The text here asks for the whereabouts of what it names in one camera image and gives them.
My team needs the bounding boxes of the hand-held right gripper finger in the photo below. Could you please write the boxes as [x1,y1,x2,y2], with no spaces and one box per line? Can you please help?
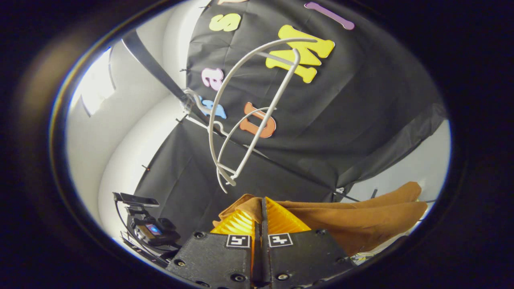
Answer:
[263,196,355,289]
[165,197,264,289]

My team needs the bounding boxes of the brown shirt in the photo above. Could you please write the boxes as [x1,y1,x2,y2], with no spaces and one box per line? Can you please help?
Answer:
[212,181,428,257]

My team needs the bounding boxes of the white clothes hanger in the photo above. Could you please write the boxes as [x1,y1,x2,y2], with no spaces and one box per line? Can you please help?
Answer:
[216,106,278,194]
[183,37,318,187]

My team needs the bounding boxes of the black clothes rack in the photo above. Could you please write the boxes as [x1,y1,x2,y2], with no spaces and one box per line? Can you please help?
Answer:
[122,30,219,131]

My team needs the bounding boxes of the ceiling light panel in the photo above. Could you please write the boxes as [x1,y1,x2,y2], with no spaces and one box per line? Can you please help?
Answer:
[74,47,117,117]

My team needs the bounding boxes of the black backdrop cloth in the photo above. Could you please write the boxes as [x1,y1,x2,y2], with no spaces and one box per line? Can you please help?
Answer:
[133,0,448,241]

